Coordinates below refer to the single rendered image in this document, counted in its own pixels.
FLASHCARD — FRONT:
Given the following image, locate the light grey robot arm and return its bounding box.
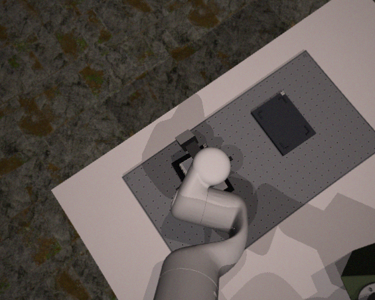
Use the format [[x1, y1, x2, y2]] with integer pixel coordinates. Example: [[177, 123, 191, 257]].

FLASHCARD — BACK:
[[153, 129, 248, 300]]

